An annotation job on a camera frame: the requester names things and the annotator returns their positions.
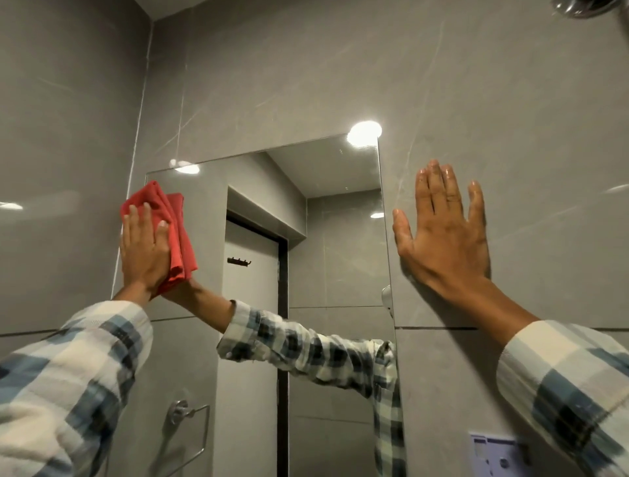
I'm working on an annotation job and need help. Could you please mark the person's left hand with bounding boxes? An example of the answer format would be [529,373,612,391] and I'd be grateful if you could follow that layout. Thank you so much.
[119,202,172,298]

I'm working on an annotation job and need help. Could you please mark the person's right hand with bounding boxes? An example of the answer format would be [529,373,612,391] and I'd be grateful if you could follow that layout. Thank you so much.
[392,159,492,300]

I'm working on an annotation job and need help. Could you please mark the red cleaning cloth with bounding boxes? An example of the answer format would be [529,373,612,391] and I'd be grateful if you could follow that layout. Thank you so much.
[121,180,199,296]

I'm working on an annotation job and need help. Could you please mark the person's left forearm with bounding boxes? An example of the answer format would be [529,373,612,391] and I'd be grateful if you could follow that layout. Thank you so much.
[0,282,154,477]

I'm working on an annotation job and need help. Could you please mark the person's right forearm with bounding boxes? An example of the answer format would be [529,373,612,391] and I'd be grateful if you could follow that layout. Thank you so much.
[432,275,629,477]

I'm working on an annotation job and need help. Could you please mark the chrome shower head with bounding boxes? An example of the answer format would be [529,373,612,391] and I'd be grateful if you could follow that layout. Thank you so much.
[550,0,621,19]

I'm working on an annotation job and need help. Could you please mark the frameless wall mirror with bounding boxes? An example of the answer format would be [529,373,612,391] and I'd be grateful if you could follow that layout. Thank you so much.
[105,133,407,477]

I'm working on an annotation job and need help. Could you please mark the white wall socket plate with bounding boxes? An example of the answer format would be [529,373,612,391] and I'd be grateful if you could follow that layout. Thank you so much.
[469,431,534,477]

